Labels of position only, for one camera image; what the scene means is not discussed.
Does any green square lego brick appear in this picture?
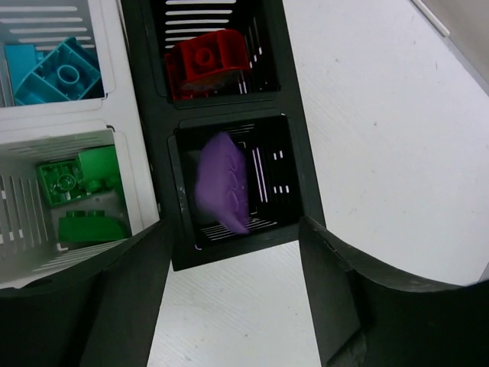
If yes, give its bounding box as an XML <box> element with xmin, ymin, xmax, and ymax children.
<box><xmin>58</xmin><ymin>210</ymin><xmax>129</xmax><ymax>243</ymax></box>

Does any red white flower lego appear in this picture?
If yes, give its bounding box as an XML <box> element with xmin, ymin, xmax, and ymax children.
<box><xmin>164</xmin><ymin>29</ymin><xmax>250</xmax><ymax>101</ymax></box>

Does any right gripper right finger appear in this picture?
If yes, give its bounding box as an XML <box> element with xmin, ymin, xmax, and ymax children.
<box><xmin>299</xmin><ymin>216</ymin><xmax>488</xmax><ymax>366</ymax></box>

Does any light green lego brick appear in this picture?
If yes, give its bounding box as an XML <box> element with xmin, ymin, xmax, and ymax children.
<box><xmin>76</xmin><ymin>145</ymin><xmax>124</xmax><ymax>199</ymax></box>

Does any dark green lego brick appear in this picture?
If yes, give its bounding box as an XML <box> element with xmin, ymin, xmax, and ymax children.
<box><xmin>37</xmin><ymin>159</ymin><xmax>87</xmax><ymax>207</ymax></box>

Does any teal square lego brick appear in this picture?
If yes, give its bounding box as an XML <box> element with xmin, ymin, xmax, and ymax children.
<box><xmin>5</xmin><ymin>44</ymin><xmax>44</xmax><ymax>93</ymax></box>

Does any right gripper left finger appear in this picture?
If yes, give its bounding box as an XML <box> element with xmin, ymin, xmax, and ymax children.
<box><xmin>1</xmin><ymin>220</ymin><xmax>173</xmax><ymax>366</ymax></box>

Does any teal rectangular lego brick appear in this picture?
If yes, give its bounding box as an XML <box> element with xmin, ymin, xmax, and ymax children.
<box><xmin>13</xmin><ymin>37</ymin><xmax>105</xmax><ymax>106</ymax></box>

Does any black double bin container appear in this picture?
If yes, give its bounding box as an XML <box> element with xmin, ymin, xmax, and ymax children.
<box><xmin>121</xmin><ymin>1</ymin><xmax>324</xmax><ymax>271</ymax></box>

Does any white double bin container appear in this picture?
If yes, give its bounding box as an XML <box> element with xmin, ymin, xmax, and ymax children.
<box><xmin>1</xmin><ymin>1</ymin><xmax>158</xmax><ymax>288</ymax></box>

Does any purple rectangular lego brick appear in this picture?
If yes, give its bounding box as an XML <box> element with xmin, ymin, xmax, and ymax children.
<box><xmin>195</xmin><ymin>132</ymin><xmax>249</xmax><ymax>235</ymax></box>

